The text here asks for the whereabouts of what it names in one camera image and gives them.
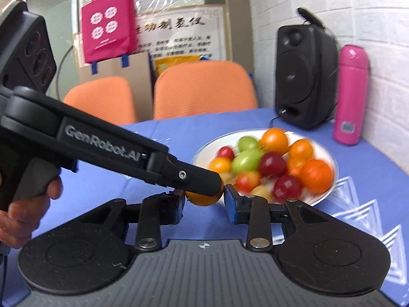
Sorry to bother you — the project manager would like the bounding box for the yellow red plum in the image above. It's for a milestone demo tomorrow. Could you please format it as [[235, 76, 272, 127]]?
[[236, 170, 262, 192]]

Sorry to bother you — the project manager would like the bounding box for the dark red plum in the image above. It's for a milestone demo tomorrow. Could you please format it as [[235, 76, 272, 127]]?
[[273, 174, 302, 203], [259, 152, 287, 178]]

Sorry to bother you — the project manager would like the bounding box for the white text wall poster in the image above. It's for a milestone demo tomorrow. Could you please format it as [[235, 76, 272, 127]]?
[[134, 4, 229, 63]]

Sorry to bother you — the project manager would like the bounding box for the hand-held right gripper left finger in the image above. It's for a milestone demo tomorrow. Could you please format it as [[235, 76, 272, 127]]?
[[69, 192, 186, 251]]

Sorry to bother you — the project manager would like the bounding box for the small black microphone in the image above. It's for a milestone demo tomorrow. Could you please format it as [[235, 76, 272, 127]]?
[[296, 7, 324, 29]]

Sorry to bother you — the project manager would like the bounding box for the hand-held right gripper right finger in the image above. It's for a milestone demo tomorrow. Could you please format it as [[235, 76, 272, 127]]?
[[224, 184, 334, 251]]

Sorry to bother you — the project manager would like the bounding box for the orange chair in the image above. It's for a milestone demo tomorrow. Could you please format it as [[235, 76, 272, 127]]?
[[63, 76, 136, 126], [153, 60, 259, 121]]

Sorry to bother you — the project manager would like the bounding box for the round green plum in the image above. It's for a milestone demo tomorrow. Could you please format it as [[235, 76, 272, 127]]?
[[237, 136, 260, 154]]

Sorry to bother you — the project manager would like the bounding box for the blue printed tablecloth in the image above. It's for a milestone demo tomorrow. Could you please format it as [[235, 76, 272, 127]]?
[[0, 107, 409, 295]]

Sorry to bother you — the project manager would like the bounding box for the brown cardboard box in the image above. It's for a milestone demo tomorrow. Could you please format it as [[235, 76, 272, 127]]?
[[77, 51, 153, 122]]

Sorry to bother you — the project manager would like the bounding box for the small red plum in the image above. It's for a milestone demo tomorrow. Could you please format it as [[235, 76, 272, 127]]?
[[217, 146, 235, 160]]

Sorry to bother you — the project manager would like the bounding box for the white plate with blue rim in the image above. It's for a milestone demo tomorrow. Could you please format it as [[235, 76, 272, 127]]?
[[191, 129, 338, 207]]

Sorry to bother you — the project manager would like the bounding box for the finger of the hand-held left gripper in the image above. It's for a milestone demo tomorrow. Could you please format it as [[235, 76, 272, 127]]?
[[142, 152, 225, 198]]

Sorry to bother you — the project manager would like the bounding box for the pink tote bag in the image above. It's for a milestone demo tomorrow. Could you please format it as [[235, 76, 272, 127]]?
[[80, 0, 139, 64]]

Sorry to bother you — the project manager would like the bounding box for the black speaker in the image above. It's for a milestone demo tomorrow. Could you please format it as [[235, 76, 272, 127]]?
[[275, 24, 340, 130]]

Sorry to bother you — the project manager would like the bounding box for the pink bottle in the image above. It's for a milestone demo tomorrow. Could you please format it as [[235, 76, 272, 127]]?
[[333, 44, 369, 145]]

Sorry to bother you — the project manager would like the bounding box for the yellow packet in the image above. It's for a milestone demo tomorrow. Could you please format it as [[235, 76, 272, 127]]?
[[153, 54, 213, 77]]

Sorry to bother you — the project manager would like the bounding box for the oval green plum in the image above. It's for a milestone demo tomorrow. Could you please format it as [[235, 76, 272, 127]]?
[[231, 149, 264, 174]]

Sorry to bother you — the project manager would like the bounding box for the person's left hand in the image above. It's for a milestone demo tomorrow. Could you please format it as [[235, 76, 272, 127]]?
[[0, 176, 64, 250]]

